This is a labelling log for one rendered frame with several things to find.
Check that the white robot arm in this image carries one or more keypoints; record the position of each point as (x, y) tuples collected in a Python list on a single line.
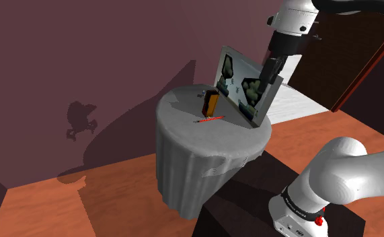
[(339, 174)]

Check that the red pen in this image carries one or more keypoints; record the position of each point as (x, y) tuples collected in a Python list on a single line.
[(210, 119)]

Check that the dark robot stand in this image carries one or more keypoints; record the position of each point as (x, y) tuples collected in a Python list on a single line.
[(254, 190)]

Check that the small grey and blue object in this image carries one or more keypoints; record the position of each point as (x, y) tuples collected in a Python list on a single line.
[(202, 94)]

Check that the dark brown door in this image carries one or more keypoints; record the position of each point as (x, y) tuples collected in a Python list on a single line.
[(339, 62)]

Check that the grey framed landscape picture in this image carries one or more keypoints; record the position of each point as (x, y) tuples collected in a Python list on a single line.
[(239, 73)]

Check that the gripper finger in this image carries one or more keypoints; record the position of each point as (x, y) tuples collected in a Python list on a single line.
[(282, 65), (267, 75)]

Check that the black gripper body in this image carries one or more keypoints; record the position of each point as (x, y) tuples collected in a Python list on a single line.
[(285, 44)]

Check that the orange and brown box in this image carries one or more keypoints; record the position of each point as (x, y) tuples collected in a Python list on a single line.
[(210, 104)]

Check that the round table with grey cloth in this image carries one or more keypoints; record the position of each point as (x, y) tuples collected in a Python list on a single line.
[(191, 154)]

